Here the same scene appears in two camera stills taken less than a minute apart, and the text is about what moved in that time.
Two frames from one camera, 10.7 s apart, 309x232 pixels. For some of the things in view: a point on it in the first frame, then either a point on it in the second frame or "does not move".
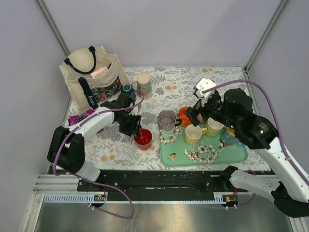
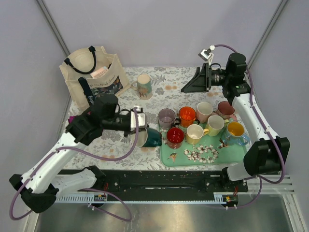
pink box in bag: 99,72 does not move
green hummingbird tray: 174,150 does not move
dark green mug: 128,89 -> 149,137
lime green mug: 214,127 does not move
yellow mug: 193,134 does not move
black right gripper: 191,112 -> 201,82
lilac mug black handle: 167,120 does not move
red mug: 144,141 -> 175,137
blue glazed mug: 228,136 does not move
